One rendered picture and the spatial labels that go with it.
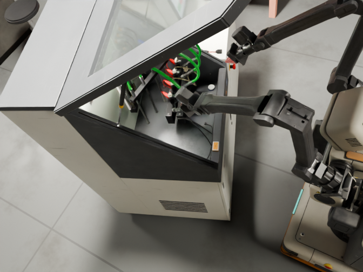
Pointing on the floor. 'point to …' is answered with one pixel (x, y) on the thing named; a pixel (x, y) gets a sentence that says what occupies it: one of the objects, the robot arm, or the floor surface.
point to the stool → (22, 12)
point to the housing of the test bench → (84, 172)
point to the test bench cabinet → (181, 198)
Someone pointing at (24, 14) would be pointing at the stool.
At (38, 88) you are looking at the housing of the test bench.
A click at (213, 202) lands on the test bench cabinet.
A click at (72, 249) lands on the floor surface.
